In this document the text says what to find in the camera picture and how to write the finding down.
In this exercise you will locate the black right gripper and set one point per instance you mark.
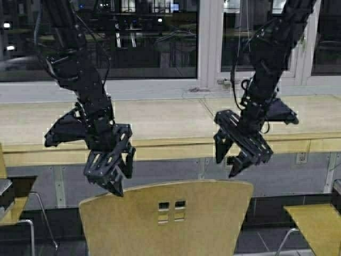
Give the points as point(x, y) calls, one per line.
point(253, 147)

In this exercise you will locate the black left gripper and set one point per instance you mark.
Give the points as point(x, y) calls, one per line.
point(107, 169)

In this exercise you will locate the yellow wood chair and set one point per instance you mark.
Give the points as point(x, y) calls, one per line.
point(320, 226)
point(193, 217)

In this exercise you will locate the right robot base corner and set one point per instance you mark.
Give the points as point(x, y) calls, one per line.
point(336, 195)

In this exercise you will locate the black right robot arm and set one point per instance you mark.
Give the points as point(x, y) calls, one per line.
point(270, 47)

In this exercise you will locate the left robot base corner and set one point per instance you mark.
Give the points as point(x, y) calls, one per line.
point(7, 195)

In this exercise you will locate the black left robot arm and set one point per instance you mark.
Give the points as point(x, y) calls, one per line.
point(92, 120)

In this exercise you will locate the long wooden window counter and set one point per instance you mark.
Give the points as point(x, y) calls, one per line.
point(166, 129)

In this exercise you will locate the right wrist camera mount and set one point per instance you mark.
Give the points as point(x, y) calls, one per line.
point(279, 112)

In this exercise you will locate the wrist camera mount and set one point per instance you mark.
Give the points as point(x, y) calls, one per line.
point(279, 112)
point(67, 128)

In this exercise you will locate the wall power outlet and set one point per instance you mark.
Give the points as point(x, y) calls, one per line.
point(301, 158)

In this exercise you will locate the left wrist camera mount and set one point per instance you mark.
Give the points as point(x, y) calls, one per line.
point(67, 128)

